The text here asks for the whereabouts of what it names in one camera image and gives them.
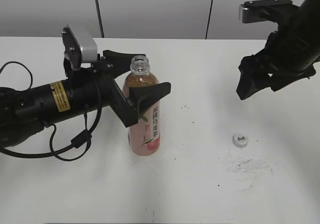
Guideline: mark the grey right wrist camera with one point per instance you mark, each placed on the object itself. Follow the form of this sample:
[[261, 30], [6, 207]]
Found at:
[[276, 11]]

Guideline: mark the oolong tea bottle pink label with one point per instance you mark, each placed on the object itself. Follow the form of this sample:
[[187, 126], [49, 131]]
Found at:
[[144, 137]]

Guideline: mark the grey bottle cap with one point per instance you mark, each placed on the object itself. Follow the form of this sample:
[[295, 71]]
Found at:
[[240, 141]]

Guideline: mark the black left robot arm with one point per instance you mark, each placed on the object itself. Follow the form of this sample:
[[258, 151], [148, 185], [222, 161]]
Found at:
[[26, 113]]

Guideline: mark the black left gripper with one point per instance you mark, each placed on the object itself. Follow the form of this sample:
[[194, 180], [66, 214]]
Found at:
[[92, 87]]

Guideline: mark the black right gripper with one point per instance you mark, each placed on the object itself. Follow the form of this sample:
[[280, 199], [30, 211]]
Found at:
[[286, 58]]

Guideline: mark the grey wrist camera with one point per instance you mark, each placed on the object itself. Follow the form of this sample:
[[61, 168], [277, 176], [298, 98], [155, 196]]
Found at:
[[80, 46], [276, 11]]

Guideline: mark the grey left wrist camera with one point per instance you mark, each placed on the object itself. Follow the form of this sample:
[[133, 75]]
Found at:
[[80, 46]]

